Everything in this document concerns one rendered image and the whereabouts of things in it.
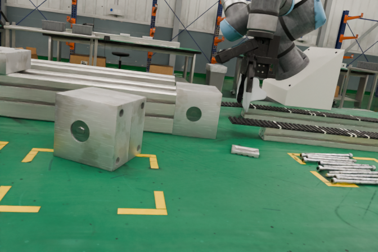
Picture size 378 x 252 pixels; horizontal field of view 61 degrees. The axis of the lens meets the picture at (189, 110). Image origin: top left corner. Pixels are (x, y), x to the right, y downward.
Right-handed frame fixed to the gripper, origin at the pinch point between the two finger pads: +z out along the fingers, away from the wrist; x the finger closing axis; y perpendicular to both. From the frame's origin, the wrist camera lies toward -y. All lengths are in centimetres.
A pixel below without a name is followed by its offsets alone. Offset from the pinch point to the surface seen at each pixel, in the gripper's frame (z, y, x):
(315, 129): -0.3, 12.2, -20.4
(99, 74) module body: -4.5, -37.8, -5.0
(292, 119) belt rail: 2.1, 14.6, -2.0
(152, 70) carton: 46, -45, 470
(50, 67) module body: -5, -50, -5
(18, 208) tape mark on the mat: 3, -35, -55
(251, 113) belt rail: 1.9, 3.0, -1.3
